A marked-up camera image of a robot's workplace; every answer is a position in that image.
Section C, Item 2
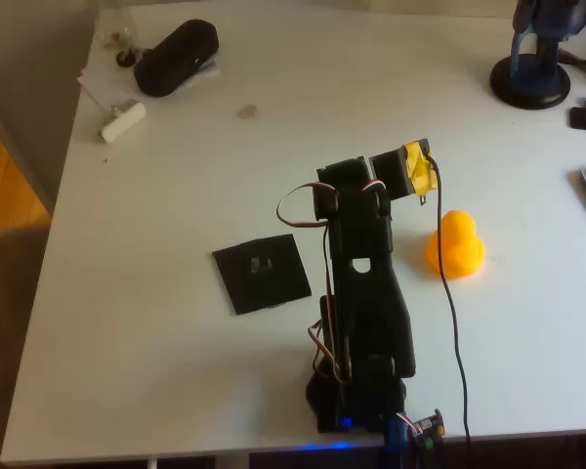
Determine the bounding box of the yellow rubber duck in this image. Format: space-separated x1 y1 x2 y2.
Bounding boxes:
425 209 486 279

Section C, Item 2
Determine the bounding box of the black cardboard square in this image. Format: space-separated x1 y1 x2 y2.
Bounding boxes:
212 233 313 317

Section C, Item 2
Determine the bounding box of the black glasses case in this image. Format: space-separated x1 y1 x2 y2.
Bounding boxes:
133 18 220 99

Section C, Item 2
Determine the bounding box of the blue microphone on black stand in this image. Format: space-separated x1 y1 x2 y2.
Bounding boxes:
489 0 586 110

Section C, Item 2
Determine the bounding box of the white power bank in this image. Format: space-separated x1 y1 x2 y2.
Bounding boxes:
99 99 147 144

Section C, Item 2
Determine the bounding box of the clear glass bottle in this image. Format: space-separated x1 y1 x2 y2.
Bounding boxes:
95 0 139 50

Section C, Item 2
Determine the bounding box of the motor controller board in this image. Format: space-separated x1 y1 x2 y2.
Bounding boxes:
409 407 446 444

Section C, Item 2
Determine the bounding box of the blue table clamp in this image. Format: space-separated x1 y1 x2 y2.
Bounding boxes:
381 411 414 469

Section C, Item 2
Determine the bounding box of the wrist servo wire loop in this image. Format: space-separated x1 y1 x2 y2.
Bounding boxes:
275 181 341 231

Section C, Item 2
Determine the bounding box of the camera wrapped in yellow tape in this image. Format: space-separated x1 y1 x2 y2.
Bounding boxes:
369 139 434 207

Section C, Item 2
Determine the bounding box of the black camera cable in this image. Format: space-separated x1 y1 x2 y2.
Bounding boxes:
425 153 473 444

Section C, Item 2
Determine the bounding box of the base servo wire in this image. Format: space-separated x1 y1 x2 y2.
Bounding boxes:
306 317 347 385

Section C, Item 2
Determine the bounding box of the black microphone cable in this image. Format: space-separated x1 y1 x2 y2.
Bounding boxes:
559 48 586 83

